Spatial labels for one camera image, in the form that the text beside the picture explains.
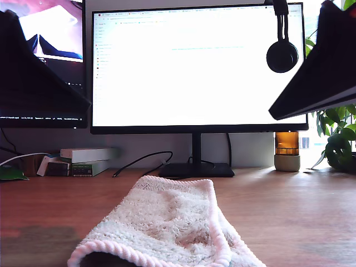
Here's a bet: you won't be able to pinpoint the pink green fluffy tea towel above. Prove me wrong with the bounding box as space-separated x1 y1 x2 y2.
67 175 266 267

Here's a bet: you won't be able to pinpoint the black headphones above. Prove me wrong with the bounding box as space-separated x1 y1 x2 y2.
265 0 300 74

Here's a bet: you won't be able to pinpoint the green leafy houseplant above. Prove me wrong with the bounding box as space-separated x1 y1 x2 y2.
304 0 356 172

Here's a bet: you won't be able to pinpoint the brown cardboard box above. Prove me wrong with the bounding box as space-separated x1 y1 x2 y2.
22 154 45 177

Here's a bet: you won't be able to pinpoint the small white box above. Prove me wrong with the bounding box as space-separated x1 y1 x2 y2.
36 154 61 177

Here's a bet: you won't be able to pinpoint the small dark box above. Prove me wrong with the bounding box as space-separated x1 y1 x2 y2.
46 161 70 177

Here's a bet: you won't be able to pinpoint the green plastic bag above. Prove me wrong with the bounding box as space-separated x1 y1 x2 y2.
0 165 29 181

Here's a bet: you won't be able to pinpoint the long white box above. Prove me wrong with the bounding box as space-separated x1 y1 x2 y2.
60 146 122 164

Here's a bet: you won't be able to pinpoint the amber lamp with pale base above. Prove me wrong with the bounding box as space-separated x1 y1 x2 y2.
274 131 301 172

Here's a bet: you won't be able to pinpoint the large black computer monitor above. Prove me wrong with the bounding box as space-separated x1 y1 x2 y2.
90 2 309 179

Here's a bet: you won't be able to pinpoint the white cable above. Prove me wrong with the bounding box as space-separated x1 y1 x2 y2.
0 152 52 167

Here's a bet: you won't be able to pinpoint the black usb cable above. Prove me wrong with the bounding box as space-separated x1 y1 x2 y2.
112 150 174 180

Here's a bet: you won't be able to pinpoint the black monitor power cable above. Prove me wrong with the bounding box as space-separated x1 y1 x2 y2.
225 132 234 167

